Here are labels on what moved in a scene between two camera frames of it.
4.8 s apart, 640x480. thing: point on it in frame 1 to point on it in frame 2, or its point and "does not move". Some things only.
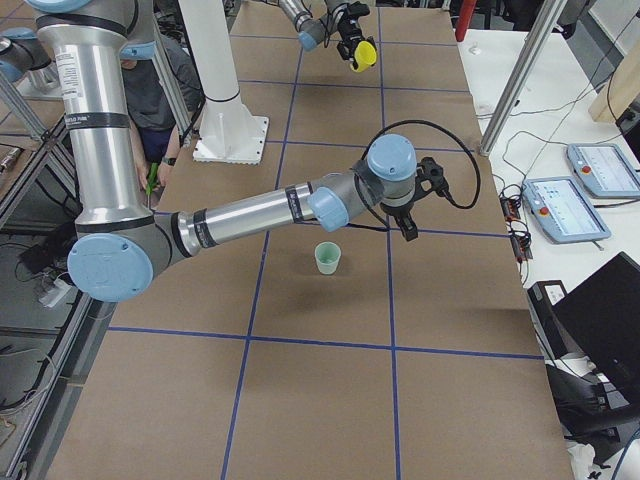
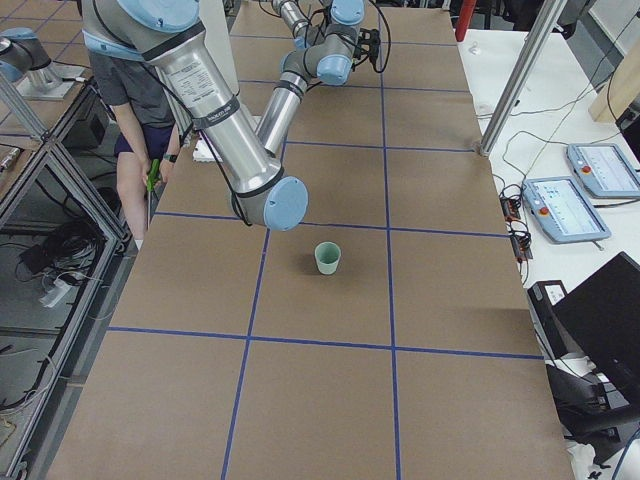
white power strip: x=56 y=294 does not move
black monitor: x=602 y=322 does not move
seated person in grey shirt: x=156 y=142 does not move
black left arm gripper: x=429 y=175 to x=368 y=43
